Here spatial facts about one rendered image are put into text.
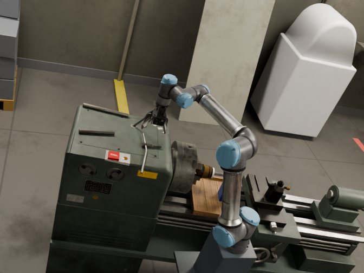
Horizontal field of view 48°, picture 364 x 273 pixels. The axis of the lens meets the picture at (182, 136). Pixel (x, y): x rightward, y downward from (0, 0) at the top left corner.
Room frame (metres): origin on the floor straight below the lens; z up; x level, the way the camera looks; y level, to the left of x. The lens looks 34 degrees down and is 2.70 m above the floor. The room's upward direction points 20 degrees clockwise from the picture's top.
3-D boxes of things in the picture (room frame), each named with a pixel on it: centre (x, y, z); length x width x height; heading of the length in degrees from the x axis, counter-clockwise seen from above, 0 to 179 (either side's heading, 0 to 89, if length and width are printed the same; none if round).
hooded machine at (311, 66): (5.07, -1.21, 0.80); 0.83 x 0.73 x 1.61; 114
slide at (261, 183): (2.19, -0.67, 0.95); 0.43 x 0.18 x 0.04; 15
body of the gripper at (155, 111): (1.83, 0.15, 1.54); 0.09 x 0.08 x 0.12; 15
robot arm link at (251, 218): (1.56, -0.45, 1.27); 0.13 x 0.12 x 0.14; 145
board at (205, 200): (2.11, -0.33, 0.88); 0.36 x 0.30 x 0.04; 15
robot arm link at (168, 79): (1.83, 0.15, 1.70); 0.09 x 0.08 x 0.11; 55
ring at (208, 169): (2.08, -0.21, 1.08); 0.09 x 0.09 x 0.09; 15
